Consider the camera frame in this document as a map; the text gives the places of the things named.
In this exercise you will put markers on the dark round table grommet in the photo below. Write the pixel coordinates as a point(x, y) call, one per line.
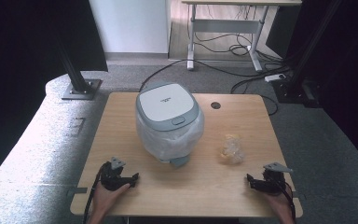
point(215, 105)

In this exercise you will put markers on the person's left hand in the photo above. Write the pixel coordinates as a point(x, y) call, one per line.
point(105, 199)

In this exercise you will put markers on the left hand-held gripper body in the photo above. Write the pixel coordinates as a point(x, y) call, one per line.
point(110, 179)

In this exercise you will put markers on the person's right hand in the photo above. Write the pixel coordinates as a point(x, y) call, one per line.
point(282, 202)

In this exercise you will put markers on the clear yellow plastic wrapper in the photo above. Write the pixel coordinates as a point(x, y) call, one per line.
point(231, 150)

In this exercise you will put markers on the black metal stand square base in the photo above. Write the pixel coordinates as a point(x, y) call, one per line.
point(77, 82)

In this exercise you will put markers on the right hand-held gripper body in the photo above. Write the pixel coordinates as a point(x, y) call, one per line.
point(273, 183)

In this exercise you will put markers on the black curtain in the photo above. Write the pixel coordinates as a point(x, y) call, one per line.
point(21, 62)
point(354, 77)

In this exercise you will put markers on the white power strip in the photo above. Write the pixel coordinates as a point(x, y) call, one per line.
point(275, 77)

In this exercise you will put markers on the clear plastic bin liner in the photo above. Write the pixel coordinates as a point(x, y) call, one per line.
point(167, 141)

